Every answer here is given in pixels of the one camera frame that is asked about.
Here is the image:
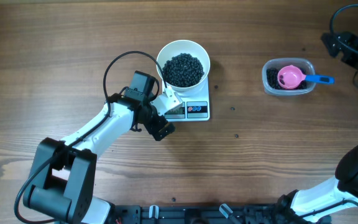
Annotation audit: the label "pink scoop with blue handle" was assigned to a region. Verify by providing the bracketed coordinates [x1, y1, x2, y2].
[277, 65, 334, 90]

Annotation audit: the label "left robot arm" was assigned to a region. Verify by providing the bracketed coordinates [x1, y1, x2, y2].
[14, 90, 182, 223]

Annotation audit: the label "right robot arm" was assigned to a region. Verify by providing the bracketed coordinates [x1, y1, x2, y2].
[270, 32, 358, 223]

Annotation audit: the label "white digital kitchen scale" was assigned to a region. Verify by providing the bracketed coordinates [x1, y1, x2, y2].
[164, 78, 210, 122]

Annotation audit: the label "black beans in bowl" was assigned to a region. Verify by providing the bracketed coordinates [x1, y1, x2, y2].
[163, 53, 204, 88]

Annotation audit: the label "white round bowl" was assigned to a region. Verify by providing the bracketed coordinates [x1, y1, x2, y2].
[157, 40, 211, 97]

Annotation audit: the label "clear plastic container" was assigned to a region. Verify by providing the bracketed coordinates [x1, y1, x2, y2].
[262, 58, 316, 96]

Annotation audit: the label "black beans in container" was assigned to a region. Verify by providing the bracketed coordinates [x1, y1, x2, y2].
[266, 67, 307, 90]

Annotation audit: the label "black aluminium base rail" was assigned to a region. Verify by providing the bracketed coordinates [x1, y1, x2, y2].
[104, 203, 332, 224]

